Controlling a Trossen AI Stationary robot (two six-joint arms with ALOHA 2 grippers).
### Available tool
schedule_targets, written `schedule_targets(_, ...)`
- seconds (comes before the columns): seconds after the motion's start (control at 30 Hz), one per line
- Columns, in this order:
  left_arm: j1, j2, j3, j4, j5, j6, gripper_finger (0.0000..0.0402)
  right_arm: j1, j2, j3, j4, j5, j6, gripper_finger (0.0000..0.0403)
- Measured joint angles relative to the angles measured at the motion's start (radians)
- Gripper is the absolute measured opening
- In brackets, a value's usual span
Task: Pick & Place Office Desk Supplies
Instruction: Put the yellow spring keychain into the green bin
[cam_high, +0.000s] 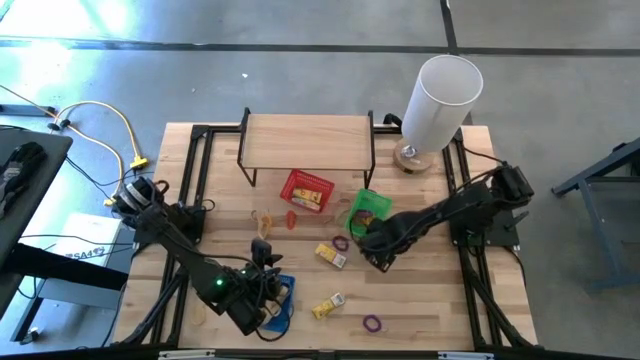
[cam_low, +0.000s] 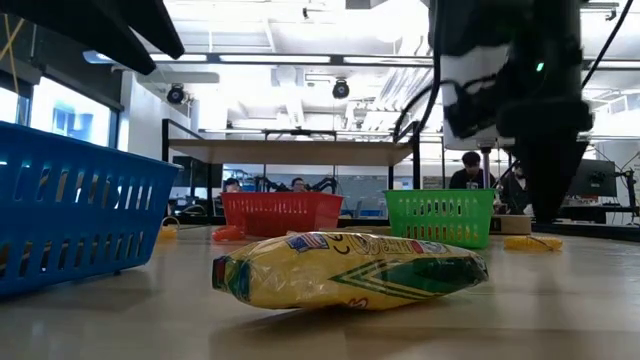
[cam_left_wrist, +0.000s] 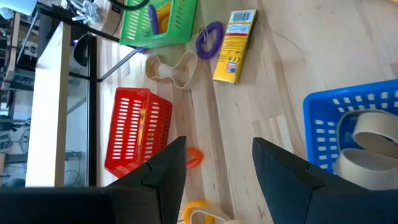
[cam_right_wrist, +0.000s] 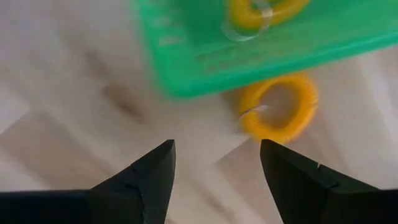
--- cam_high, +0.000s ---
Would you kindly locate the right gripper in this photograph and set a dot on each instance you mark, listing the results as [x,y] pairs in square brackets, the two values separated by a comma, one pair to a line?
[380,240]

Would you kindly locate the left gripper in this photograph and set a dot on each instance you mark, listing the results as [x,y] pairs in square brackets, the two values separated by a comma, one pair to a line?
[262,287]

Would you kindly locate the green plastic basket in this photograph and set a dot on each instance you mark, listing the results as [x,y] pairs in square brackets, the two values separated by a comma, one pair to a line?
[380,205]

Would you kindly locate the small yellow box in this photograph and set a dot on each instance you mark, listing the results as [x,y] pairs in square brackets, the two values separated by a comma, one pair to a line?
[305,205]
[327,252]
[307,195]
[325,308]

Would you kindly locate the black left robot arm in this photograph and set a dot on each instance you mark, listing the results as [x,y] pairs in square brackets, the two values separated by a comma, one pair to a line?
[190,258]

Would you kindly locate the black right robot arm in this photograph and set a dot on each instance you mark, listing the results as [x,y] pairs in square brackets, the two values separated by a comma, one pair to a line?
[450,212]

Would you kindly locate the dark grey side desk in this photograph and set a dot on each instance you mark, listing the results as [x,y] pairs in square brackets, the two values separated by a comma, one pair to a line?
[45,150]

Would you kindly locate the blue plastic basket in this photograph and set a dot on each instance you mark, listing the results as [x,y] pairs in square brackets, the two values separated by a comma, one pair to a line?
[289,300]

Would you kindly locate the red plastic basket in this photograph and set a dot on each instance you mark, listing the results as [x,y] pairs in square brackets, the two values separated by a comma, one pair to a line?
[325,186]

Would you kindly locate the wooden shelf riser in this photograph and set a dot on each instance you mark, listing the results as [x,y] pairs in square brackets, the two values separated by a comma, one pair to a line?
[307,145]

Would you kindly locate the white shade table lamp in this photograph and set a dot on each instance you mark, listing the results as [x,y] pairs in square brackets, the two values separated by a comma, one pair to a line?
[440,100]

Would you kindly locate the white cardboard box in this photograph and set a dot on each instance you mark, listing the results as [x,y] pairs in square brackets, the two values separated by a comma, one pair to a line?
[85,232]

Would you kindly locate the black castor wheel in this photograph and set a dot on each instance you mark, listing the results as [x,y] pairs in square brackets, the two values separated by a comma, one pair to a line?
[31,336]

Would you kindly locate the blue metal workbench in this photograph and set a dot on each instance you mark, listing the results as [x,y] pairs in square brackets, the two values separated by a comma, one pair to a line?
[600,167]

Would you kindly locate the black grey work glove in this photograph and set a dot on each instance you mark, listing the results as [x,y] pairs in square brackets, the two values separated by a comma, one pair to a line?
[20,160]

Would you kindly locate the black floor plate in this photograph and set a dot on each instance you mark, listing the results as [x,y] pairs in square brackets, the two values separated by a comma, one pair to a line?
[30,110]

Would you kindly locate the silver aluminium post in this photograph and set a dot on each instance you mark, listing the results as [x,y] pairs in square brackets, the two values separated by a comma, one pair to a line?
[465,356]
[185,355]

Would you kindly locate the black metal table frame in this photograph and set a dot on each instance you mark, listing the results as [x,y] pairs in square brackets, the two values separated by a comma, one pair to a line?
[198,132]

